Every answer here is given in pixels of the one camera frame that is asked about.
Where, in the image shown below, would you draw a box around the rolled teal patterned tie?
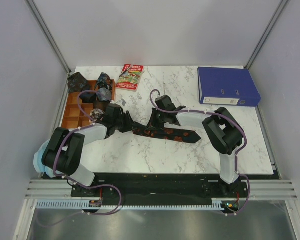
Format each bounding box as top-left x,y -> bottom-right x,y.
96,72 -> 113,91

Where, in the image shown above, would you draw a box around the aluminium extrusion rail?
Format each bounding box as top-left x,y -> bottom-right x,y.
25,179 -> 298,201

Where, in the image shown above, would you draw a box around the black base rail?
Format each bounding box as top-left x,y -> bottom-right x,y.
71,173 -> 248,205

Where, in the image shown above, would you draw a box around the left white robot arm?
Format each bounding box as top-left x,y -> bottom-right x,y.
33,103 -> 134,197

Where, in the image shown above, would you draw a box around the rolled grey blue tie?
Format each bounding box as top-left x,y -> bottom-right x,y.
96,87 -> 112,102

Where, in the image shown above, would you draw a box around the dark navy tie in tray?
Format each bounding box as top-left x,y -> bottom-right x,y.
79,85 -> 97,104

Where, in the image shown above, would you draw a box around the left aluminium frame post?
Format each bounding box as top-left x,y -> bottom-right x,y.
25,0 -> 72,75

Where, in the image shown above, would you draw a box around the right aluminium frame post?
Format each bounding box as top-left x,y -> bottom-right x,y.
244,0 -> 291,70

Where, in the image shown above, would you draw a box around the blue ring binder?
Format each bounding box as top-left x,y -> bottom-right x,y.
197,66 -> 261,107

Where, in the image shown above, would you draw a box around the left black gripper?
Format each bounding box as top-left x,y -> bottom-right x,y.
114,111 -> 139,134

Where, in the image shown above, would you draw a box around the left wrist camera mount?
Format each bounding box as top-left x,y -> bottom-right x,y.
111,99 -> 127,107

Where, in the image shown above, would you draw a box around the aluminium frame post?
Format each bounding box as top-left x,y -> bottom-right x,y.
25,0 -> 72,75
244,0 -> 291,70

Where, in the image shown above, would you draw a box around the black tie orange flowers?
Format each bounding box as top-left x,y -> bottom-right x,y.
132,123 -> 202,144

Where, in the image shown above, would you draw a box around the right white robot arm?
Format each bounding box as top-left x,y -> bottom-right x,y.
150,93 -> 248,197

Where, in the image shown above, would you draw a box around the white slotted cable duct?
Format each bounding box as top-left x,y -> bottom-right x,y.
35,198 -> 236,211

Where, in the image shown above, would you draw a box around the red paperback book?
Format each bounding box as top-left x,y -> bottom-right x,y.
116,64 -> 144,92

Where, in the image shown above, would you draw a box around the dark blue patterned tie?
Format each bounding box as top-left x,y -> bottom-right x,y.
67,72 -> 90,94

